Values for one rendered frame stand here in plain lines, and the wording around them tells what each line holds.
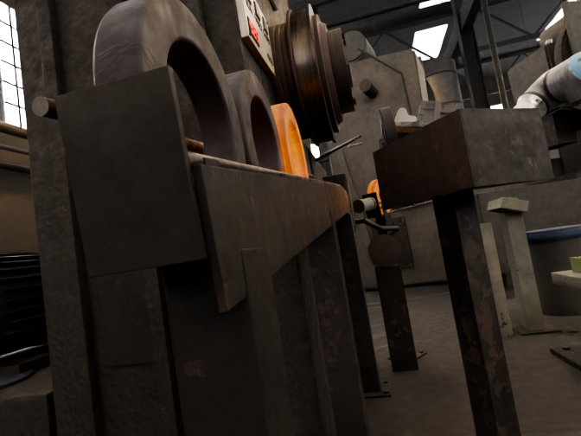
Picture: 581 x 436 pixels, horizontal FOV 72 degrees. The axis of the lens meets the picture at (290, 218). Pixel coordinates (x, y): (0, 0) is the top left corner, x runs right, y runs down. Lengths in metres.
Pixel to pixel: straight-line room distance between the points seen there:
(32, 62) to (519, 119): 1.22
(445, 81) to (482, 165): 9.76
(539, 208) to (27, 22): 3.34
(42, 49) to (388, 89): 3.41
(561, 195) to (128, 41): 3.61
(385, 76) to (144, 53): 4.08
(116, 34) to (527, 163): 0.72
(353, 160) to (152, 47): 3.95
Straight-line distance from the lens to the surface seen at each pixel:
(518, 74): 5.24
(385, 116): 1.19
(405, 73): 4.27
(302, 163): 0.74
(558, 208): 3.72
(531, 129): 0.88
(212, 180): 0.24
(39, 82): 1.35
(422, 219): 3.99
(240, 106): 0.43
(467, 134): 0.76
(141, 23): 0.28
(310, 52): 1.29
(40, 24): 1.36
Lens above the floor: 0.52
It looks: 5 degrees up
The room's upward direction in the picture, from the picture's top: 9 degrees counter-clockwise
